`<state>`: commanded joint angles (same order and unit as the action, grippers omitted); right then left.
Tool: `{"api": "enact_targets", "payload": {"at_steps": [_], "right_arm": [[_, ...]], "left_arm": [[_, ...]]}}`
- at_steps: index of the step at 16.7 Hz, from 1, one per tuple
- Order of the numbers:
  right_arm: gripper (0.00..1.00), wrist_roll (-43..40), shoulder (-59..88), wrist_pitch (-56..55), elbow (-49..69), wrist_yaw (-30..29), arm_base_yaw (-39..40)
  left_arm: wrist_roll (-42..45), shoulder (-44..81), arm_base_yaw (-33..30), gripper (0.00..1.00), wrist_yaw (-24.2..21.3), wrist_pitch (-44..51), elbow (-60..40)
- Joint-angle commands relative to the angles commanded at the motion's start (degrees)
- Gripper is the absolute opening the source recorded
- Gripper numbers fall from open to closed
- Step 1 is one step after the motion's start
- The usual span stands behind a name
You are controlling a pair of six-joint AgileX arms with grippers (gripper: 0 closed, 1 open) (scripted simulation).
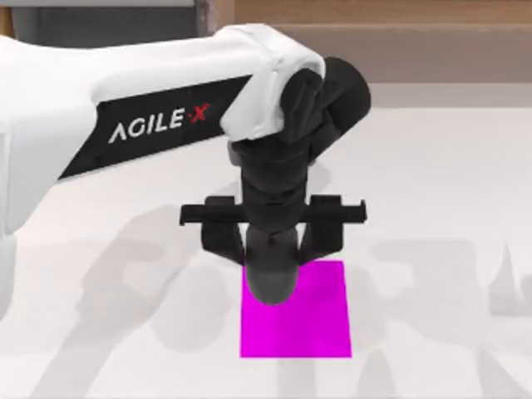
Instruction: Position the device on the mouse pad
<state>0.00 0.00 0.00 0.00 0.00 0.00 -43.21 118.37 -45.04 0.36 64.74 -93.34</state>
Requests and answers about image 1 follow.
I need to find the flat magenta square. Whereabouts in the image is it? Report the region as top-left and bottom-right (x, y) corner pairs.
(239, 259), (353, 359)

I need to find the grey cabinet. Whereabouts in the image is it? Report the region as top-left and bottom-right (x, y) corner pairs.
(12, 0), (217, 45)

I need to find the wooden cupboard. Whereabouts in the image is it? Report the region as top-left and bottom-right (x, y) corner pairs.
(232, 0), (532, 85)

